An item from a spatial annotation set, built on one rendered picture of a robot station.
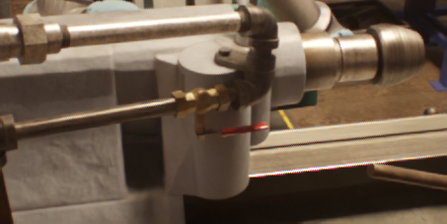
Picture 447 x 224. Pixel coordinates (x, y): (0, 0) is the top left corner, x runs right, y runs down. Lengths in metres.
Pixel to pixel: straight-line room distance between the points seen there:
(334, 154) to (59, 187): 0.54
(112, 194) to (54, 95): 0.14
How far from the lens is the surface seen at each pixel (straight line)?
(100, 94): 0.81
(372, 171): 0.80
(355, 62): 0.92
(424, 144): 1.26
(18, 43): 0.61
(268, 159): 1.17
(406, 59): 0.94
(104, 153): 0.83
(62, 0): 1.86
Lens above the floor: 1.50
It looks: 29 degrees down
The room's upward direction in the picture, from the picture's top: straight up
